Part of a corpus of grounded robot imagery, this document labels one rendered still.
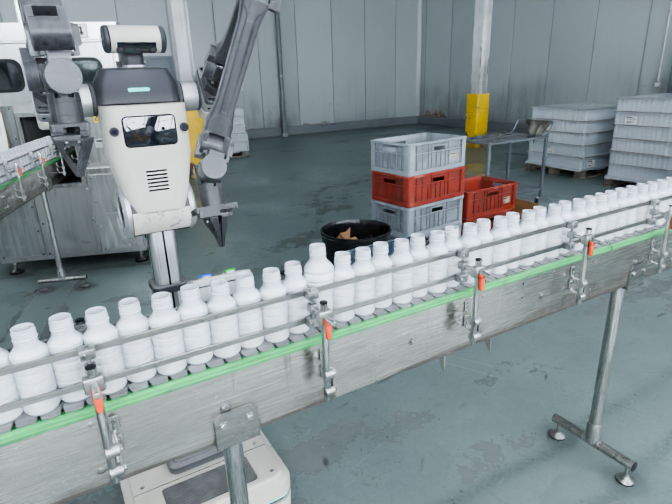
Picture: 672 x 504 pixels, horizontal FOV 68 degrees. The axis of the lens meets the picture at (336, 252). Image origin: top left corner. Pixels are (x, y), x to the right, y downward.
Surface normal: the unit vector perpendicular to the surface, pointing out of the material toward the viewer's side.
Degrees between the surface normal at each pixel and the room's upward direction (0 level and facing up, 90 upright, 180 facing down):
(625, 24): 90
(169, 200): 90
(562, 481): 0
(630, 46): 90
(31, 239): 90
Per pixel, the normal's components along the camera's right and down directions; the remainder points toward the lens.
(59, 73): 0.51, 0.27
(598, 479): -0.03, -0.94
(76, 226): 0.22, 0.32
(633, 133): -0.84, 0.21
